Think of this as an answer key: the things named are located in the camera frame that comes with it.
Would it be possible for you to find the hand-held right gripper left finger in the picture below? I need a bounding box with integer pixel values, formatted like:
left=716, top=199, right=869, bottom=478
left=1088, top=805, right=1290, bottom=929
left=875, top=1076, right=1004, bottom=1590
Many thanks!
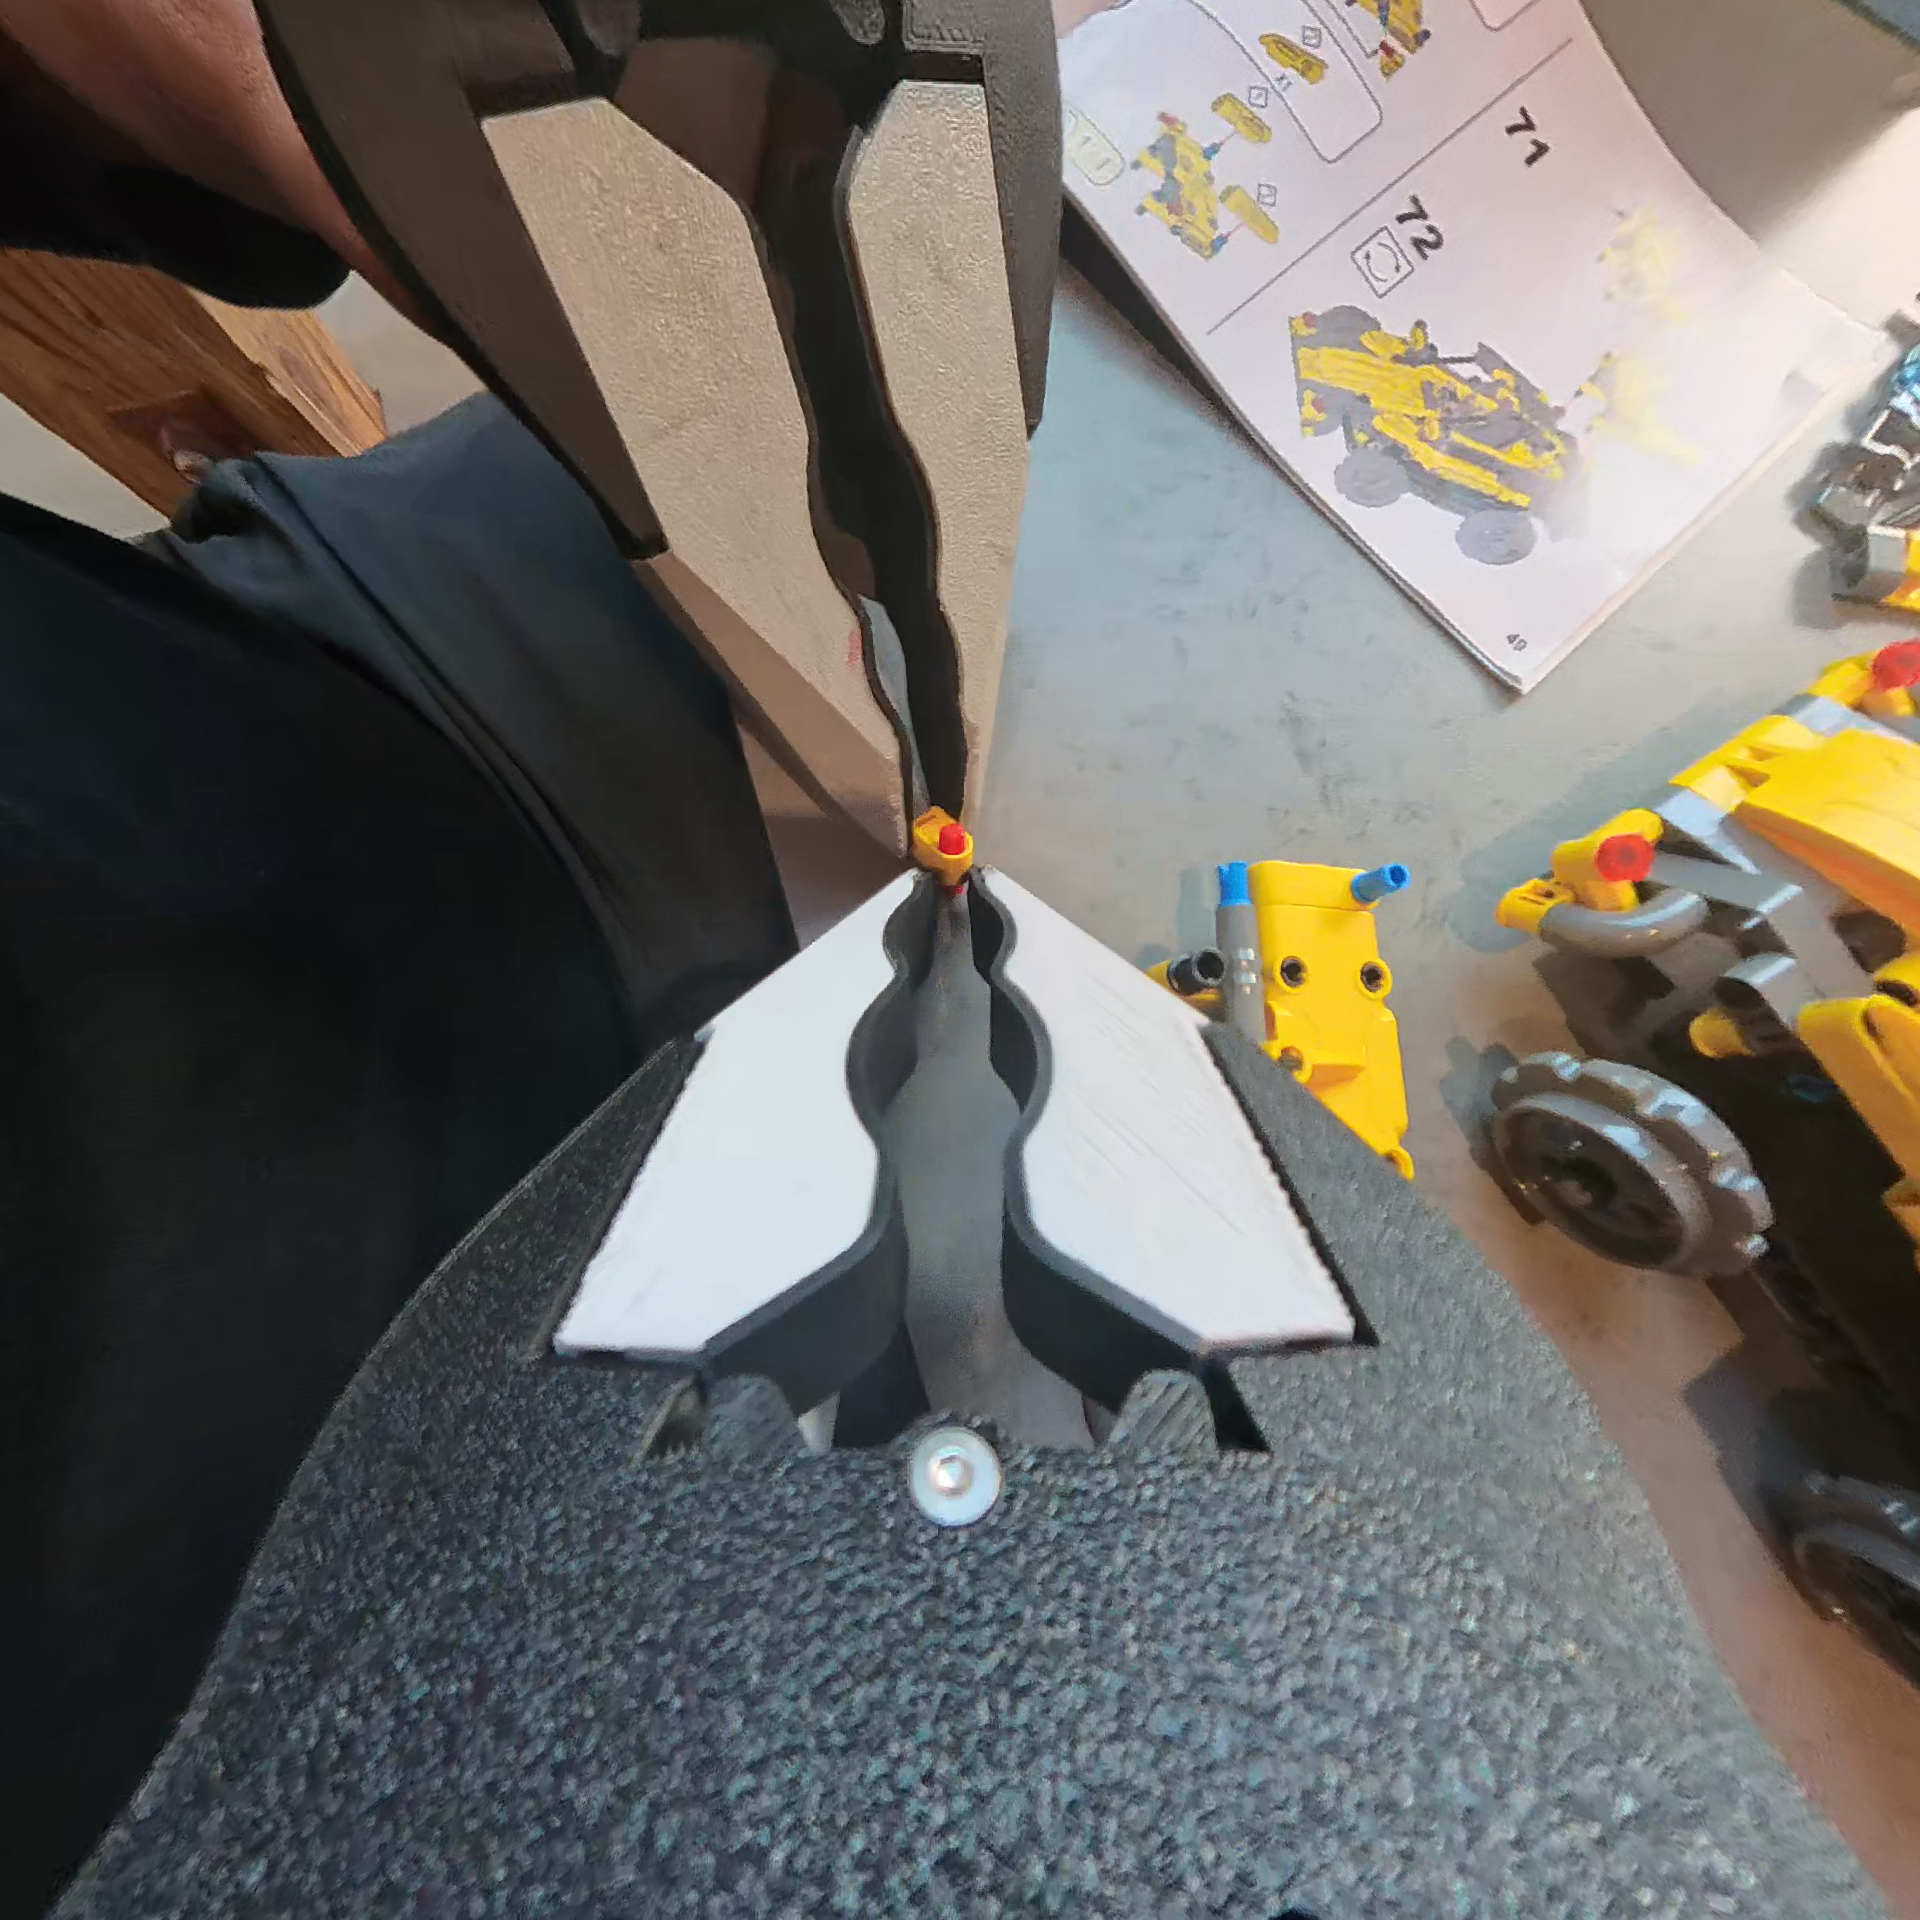
left=552, top=871, right=940, bottom=1409

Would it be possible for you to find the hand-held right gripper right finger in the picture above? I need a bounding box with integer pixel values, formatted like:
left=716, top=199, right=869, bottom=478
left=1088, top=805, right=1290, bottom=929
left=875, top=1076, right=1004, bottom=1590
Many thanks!
left=970, top=871, right=1363, bottom=1409

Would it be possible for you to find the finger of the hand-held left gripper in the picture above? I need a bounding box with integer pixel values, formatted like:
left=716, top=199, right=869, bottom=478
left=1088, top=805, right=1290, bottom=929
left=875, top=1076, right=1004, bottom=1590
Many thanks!
left=833, top=81, right=1038, bottom=826
left=483, top=93, right=922, bottom=868

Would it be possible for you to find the yellow panel with grey axle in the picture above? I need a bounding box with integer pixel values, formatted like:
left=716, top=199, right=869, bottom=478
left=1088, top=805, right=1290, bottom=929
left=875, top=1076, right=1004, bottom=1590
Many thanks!
left=1147, top=858, right=1420, bottom=1182

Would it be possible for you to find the person's left forearm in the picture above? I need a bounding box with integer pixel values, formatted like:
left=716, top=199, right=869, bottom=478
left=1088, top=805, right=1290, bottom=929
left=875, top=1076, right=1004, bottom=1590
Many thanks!
left=0, top=129, right=354, bottom=308

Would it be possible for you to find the grey desk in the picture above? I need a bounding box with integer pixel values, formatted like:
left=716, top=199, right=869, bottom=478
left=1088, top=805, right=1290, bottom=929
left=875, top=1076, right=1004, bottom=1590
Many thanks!
left=645, top=0, right=1920, bottom=1920

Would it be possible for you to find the person's left hand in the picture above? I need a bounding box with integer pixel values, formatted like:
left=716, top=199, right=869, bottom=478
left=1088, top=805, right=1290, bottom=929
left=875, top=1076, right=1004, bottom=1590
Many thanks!
left=0, top=0, right=385, bottom=294

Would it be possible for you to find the person's black clothing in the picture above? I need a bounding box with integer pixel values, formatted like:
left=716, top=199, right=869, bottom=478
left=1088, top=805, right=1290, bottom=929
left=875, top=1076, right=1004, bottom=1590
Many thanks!
left=0, top=393, right=800, bottom=1920

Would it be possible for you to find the brick instruction booklet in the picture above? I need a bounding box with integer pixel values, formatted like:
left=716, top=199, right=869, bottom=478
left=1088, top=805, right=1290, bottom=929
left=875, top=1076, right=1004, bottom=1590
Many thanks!
left=1054, top=0, right=1894, bottom=695

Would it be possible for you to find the yellow grey brick vehicle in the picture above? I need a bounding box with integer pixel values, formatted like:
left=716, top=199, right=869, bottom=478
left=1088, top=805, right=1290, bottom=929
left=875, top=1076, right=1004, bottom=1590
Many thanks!
left=1481, top=637, right=1920, bottom=1652

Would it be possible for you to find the pile of loose brick pieces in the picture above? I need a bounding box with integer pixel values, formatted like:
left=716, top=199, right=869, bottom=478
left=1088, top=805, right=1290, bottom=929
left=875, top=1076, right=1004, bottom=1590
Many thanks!
left=1804, top=337, right=1920, bottom=617

